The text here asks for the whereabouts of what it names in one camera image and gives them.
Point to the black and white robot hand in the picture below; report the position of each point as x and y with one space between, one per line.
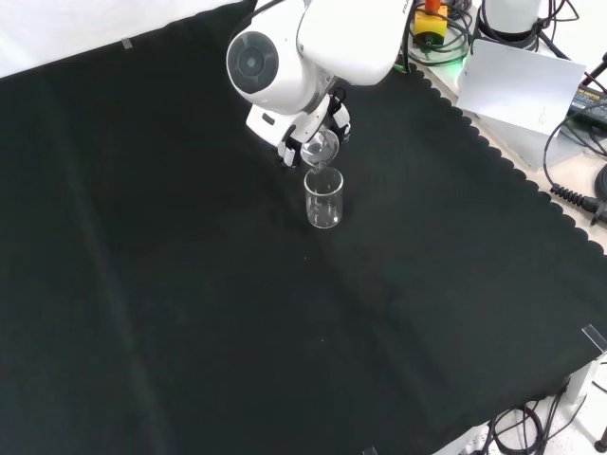
270 125

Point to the clear glass beaker with water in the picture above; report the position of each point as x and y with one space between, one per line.
320 149

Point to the clear tape piece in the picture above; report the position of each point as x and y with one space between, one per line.
126 43
370 450
595 337

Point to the black bench cloth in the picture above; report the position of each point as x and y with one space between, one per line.
189 284

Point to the yellow stop button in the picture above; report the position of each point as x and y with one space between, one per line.
429 26

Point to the pale board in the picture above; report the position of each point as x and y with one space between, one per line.
517 85

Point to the white cylinder with black base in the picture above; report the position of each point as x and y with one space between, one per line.
509 19

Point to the grey box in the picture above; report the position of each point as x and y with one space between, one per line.
536 149

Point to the black power adapter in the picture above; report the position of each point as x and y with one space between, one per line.
590 102

